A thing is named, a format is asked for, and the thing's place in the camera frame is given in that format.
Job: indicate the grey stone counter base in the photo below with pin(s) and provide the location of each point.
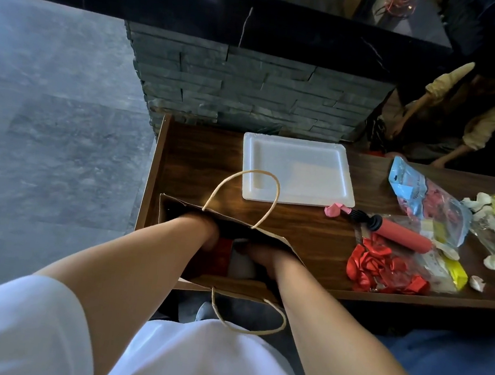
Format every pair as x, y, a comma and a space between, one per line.
249, 88

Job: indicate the red balloon pump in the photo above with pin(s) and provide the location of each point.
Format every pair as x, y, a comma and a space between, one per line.
401, 234

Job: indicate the person's white shirt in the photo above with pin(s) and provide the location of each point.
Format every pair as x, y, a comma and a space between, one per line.
211, 362

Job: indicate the person's left hand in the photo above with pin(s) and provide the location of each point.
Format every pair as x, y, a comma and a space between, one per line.
203, 229

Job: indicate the black marble counter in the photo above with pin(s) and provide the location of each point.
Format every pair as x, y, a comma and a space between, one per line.
182, 6

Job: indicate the white balloon scrap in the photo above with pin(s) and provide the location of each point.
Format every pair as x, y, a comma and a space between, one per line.
477, 283

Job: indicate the white plastic tray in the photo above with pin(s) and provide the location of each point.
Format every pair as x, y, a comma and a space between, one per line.
297, 173

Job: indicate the person's white shoe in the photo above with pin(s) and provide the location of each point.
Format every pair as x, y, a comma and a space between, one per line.
205, 312

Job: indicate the brown paper bag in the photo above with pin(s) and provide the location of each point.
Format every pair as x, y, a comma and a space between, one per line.
280, 245

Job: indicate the pack of red balloons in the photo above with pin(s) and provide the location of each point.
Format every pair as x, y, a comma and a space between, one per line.
373, 266

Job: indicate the small yellow clear packet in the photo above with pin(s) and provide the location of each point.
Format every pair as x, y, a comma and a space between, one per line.
452, 270

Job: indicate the doll with yellow hat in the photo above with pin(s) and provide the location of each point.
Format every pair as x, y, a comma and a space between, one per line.
479, 121

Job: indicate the person's right hand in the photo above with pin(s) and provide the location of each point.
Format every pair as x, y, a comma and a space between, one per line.
273, 260

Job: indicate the blue balloon packet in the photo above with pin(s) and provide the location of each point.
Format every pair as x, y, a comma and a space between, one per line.
426, 204

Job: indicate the dark wooden table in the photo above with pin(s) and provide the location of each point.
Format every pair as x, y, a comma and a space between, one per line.
201, 162

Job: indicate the person's left forearm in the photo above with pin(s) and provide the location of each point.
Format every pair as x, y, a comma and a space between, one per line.
132, 279

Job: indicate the person's right forearm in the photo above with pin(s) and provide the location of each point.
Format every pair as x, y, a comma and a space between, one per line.
336, 349

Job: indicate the pink balloon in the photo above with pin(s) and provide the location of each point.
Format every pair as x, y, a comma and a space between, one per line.
335, 210

